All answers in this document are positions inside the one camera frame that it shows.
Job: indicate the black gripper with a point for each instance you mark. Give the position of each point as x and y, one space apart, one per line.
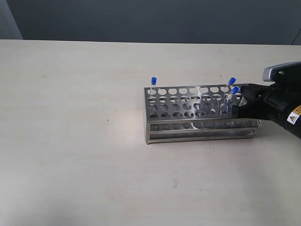
278 103

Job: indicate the blue capped tube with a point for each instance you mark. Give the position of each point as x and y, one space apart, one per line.
228 88
241 101
152 98
230 98

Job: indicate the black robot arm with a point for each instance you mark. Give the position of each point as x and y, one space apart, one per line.
280 104

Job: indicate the stainless steel test tube rack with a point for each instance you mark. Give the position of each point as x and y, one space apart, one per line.
193 113

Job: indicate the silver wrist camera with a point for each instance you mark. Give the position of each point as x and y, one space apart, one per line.
283 73

